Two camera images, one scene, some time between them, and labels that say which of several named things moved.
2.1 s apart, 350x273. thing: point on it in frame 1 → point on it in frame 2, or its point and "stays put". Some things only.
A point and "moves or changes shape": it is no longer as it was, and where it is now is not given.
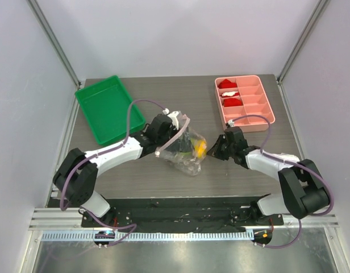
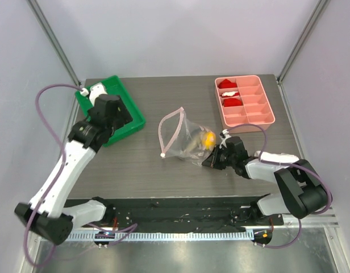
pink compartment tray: x=243 y=102 stays put
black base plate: x=181 y=215 stays put
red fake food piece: x=225 y=84 stays put
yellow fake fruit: x=201 y=148 → x=209 y=140
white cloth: x=287 y=157 stays put
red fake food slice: x=232 y=102 stays put
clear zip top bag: x=186 y=149 moves or changes shape
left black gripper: x=184 y=144 → x=125 y=117
